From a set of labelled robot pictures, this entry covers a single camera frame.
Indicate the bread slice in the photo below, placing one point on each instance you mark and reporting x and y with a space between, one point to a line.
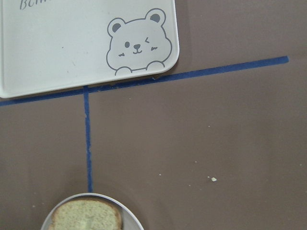
86 214

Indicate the cream bear tray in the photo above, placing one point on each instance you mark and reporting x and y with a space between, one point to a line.
48 45

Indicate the white round plate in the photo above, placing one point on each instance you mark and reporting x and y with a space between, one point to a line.
129 220

